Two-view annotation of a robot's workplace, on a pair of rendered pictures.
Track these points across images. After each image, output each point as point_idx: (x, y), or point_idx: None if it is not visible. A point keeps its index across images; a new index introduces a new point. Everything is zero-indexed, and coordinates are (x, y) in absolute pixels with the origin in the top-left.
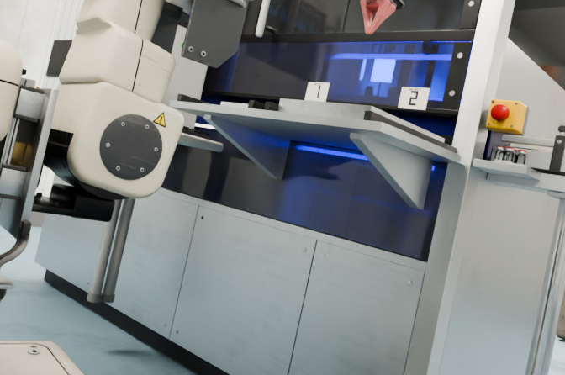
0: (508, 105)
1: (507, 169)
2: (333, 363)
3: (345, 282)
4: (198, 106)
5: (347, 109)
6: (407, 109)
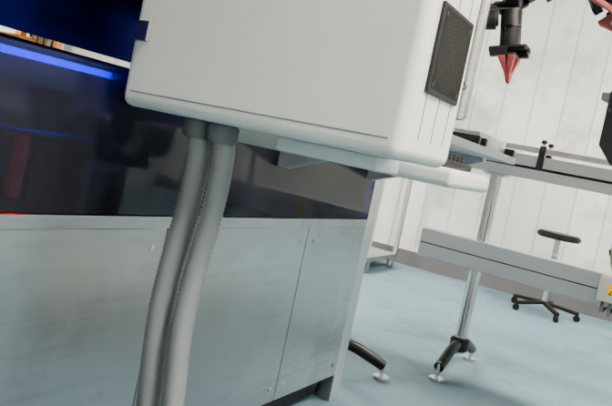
0: None
1: None
2: (312, 331)
3: (325, 257)
4: (453, 138)
5: (500, 145)
6: None
